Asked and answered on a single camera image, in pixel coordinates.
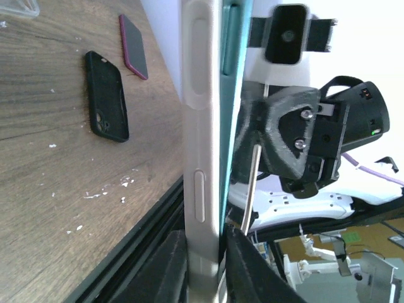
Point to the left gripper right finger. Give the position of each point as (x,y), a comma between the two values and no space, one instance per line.
(249,276)

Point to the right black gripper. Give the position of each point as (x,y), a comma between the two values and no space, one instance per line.
(305,153)

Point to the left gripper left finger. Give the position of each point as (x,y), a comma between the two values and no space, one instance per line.
(163,277)

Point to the beige phone case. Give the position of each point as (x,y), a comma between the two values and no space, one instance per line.
(200,46)

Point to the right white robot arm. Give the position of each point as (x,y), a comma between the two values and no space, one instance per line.
(360,188)

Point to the black phone case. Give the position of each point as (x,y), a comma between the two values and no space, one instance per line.
(106,102)

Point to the clear magsafe phone case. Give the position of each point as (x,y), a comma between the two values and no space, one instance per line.
(21,8)

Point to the red-cased smartphone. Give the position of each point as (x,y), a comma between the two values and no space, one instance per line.
(133,48)

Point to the black aluminium frame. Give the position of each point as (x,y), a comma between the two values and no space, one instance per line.
(122,264)

